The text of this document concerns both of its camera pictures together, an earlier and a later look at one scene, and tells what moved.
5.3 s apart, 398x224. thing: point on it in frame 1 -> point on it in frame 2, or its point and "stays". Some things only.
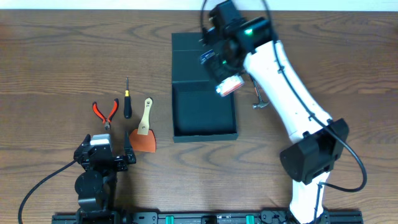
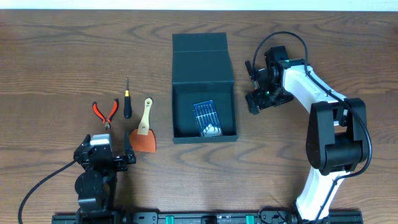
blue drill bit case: [227, 86] -> [207, 119]
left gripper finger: [87, 140] stays
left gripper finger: [128, 150] stays
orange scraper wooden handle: [143, 139] stays
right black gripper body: [222, 67] -> [270, 96]
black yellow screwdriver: [127, 106] stays
